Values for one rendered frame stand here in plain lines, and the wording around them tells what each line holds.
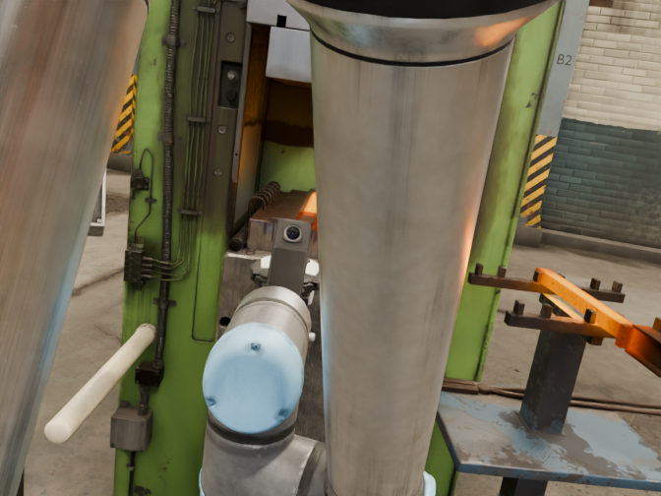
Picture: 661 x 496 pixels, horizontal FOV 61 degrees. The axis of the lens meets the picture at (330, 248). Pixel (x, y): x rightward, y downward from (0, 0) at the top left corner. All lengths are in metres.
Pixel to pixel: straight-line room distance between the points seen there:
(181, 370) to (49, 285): 1.31
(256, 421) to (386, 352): 0.24
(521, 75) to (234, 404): 1.03
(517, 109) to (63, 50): 1.22
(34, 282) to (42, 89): 0.06
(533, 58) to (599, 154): 5.85
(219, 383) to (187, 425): 1.05
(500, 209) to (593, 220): 5.92
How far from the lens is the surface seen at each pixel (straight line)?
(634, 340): 0.94
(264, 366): 0.51
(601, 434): 1.23
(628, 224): 7.36
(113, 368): 1.28
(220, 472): 0.59
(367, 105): 0.23
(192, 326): 1.45
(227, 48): 1.33
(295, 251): 0.70
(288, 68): 1.16
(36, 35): 0.19
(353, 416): 0.39
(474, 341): 1.45
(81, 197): 0.20
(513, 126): 1.35
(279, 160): 1.65
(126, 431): 1.57
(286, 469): 0.58
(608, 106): 7.19
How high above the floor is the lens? 1.23
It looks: 14 degrees down
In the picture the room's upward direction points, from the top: 8 degrees clockwise
